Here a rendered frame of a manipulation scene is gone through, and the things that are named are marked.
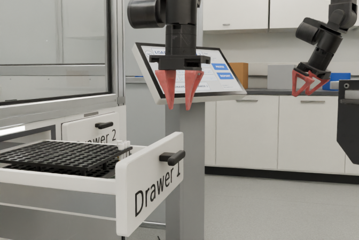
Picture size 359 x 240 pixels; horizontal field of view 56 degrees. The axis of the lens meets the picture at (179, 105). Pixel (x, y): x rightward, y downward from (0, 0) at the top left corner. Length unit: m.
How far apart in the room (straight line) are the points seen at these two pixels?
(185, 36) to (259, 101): 2.87
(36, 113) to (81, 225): 0.38
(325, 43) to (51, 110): 0.77
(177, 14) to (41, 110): 0.43
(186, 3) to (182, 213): 1.23
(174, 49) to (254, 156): 2.98
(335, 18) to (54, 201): 0.84
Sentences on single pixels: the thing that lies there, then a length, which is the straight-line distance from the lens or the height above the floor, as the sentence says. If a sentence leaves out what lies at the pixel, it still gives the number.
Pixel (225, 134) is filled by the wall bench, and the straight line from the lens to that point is 3.50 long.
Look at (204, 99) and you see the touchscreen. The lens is 1.52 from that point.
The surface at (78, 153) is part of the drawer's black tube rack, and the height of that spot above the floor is 0.90.
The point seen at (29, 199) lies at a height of 0.85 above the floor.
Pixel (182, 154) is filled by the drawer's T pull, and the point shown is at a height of 0.91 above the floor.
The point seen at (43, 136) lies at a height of 0.90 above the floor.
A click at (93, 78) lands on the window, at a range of 1.09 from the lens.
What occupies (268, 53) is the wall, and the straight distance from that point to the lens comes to 4.15.
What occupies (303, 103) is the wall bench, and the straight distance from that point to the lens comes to 3.47.
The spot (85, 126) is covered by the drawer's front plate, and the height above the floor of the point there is 0.91.
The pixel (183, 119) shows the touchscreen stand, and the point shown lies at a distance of 1.57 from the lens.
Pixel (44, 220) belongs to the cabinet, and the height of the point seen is 0.70.
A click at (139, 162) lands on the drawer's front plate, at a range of 0.53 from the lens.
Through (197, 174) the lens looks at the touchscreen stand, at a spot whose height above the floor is 0.57.
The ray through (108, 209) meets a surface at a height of 0.85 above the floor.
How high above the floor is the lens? 1.05
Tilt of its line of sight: 5 degrees down
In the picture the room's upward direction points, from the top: straight up
